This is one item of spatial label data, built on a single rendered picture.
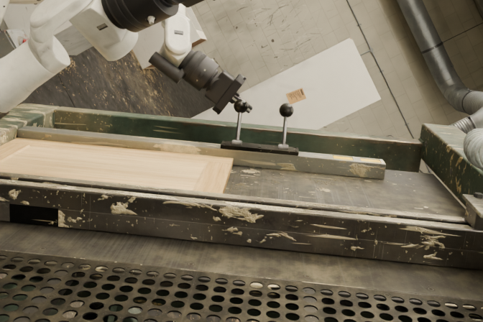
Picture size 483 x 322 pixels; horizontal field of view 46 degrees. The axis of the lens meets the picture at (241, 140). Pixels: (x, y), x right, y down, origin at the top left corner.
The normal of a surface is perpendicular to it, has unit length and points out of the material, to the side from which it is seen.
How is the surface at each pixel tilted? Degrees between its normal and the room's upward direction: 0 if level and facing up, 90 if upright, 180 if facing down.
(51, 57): 85
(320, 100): 90
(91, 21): 105
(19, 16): 90
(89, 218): 90
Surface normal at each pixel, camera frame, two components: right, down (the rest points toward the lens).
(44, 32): 0.27, 0.62
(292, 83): -0.12, 0.14
